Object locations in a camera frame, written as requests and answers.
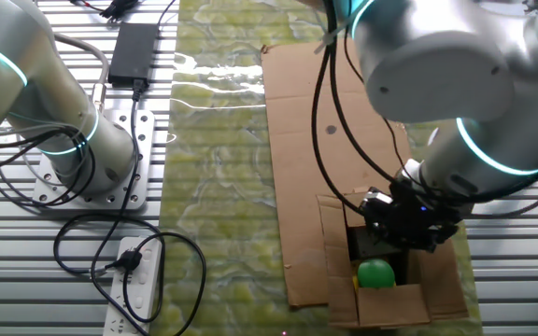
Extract flat brown cardboard sheet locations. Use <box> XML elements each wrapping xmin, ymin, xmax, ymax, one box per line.
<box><xmin>260</xmin><ymin>36</ymin><xmax>470</xmax><ymax>309</ymax></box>

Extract black cables by robot base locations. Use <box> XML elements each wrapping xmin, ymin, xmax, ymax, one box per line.
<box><xmin>0</xmin><ymin>124</ymin><xmax>97</xmax><ymax>209</ymax></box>

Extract green button on yellow box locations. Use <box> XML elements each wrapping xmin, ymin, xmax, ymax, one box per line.
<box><xmin>352</xmin><ymin>258</ymin><xmax>397</xmax><ymax>293</ymax></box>

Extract black bundled adapter output cable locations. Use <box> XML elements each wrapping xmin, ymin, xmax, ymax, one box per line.
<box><xmin>70</xmin><ymin>0</ymin><xmax>177</xmax><ymax>29</ymax></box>

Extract black power adapter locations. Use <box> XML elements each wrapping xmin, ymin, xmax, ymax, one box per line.
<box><xmin>107</xmin><ymin>21</ymin><xmax>161</xmax><ymax>89</ymax></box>

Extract brown cardboard box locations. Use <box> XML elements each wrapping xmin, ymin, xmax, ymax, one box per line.
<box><xmin>317</xmin><ymin>186</ymin><xmax>470</xmax><ymax>329</ymax></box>

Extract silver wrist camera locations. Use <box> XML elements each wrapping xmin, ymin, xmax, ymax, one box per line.
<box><xmin>361</xmin><ymin>188</ymin><xmax>394</xmax><ymax>207</ymax></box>

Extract black power cable with plug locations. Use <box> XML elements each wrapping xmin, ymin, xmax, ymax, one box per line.
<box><xmin>52</xmin><ymin>78</ymin><xmax>207</xmax><ymax>336</ymax></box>

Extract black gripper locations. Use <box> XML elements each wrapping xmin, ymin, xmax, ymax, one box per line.
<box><xmin>362</xmin><ymin>184</ymin><xmax>460</xmax><ymax>253</ymax></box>

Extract white power strip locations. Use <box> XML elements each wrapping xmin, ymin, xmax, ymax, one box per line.
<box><xmin>103</xmin><ymin>236</ymin><xmax>163</xmax><ymax>336</ymax></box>

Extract green marble pattern mat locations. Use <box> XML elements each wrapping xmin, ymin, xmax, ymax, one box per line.
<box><xmin>149</xmin><ymin>0</ymin><xmax>485</xmax><ymax>336</ymax></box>

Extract thin white cable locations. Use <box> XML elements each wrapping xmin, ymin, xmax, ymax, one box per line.
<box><xmin>0</xmin><ymin>119</ymin><xmax>88</xmax><ymax>188</ymax></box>

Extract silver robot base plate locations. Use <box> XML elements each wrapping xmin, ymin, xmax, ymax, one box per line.
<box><xmin>32</xmin><ymin>109</ymin><xmax>156</xmax><ymax>211</ymax></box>

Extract thick grey robot cable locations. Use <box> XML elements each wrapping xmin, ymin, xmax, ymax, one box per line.
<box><xmin>53</xmin><ymin>33</ymin><xmax>111</xmax><ymax>113</ymax></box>

